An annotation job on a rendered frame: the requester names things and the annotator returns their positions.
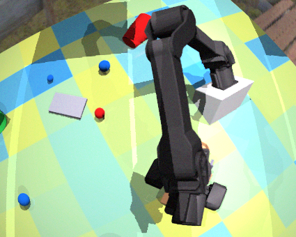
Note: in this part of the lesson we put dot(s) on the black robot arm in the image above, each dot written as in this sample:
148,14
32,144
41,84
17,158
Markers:
180,154

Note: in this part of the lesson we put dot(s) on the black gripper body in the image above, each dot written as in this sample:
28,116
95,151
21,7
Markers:
214,194

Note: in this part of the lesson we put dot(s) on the red ball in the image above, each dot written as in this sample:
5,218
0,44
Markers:
99,112

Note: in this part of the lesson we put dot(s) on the red plastic cup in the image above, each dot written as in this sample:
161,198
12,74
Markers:
135,35

